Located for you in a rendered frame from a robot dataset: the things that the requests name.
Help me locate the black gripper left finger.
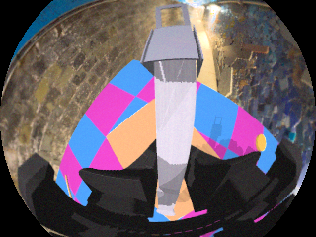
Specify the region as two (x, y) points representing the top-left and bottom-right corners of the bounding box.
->
(79, 139), (158, 218)

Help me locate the yellow flat disc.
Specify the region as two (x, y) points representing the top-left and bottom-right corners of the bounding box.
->
(256, 134), (266, 151)

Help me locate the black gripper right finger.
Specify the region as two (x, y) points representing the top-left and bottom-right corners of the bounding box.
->
(183, 145), (261, 213)

